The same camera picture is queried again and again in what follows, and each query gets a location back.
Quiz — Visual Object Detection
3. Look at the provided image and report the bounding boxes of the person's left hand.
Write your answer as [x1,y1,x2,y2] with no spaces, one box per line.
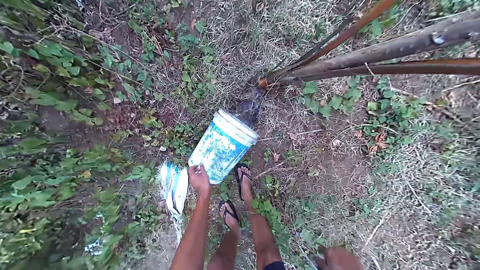
[188,164,211,197]

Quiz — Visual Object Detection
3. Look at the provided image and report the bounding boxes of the person's right hand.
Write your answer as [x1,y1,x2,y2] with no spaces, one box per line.
[316,245,364,270]

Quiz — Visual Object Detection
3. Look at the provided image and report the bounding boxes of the blue and white bucket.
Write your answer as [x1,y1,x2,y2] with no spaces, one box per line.
[188,109,259,185]

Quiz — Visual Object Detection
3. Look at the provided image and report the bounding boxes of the person's left forearm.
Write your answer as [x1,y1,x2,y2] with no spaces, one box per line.
[170,193,211,270]

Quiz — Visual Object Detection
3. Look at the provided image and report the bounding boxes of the white blue woven sack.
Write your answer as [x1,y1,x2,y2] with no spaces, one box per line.
[156,161,190,244]

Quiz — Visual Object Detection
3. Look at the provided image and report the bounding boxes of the person's legs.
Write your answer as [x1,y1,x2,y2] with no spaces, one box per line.
[207,163,286,270]

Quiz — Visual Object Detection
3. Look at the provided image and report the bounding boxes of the white plastic scrap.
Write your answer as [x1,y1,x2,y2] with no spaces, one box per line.
[85,238,106,256]

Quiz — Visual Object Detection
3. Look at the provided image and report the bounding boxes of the green leafy ground vines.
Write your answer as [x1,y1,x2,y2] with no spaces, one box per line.
[0,0,216,270]

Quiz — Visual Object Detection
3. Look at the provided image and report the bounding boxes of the brown multi-stemmed tree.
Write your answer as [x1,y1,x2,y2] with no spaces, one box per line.
[256,0,480,90]

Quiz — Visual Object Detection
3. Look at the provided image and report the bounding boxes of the patch of dry grass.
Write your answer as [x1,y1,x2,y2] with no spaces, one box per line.
[285,112,480,270]

